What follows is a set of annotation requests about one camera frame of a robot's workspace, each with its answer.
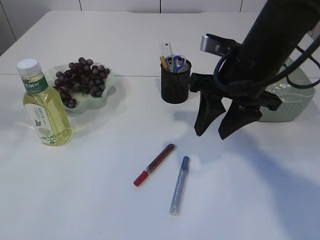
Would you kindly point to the pink purple scissors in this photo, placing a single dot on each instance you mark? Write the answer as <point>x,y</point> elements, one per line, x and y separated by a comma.
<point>170,63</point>

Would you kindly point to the green wavy glass plate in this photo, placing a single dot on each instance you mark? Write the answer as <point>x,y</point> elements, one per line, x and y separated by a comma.
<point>85,102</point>

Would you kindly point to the purple artificial grape bunch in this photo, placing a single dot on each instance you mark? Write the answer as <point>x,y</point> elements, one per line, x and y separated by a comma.
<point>83,77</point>

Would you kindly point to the gold glitter pen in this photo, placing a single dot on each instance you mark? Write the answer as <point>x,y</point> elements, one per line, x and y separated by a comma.
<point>164,64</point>

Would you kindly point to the blue scissors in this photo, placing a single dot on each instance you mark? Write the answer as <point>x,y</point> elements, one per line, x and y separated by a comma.
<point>179,64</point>

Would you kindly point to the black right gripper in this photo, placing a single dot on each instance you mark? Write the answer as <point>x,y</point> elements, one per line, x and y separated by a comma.
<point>254,64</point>

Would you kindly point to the red crayon pen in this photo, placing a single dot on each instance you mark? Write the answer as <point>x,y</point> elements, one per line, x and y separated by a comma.
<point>154,164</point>

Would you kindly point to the black mesh pen holder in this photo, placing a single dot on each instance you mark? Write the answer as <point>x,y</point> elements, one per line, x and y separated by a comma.
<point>174,86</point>

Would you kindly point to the clear plastic ruler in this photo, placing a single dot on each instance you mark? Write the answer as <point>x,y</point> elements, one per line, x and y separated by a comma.
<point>165,49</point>

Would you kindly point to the blue glitter pen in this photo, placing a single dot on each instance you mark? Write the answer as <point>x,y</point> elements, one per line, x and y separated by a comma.
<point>179,187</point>

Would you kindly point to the yellow tea bottle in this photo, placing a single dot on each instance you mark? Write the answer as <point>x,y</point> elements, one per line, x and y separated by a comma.
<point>43,105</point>

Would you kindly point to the green plastic woven basket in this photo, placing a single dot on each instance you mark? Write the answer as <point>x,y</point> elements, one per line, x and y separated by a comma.
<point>293,104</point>

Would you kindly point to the clear plastic sheet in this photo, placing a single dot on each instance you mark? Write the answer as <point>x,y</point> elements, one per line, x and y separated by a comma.
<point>279,88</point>

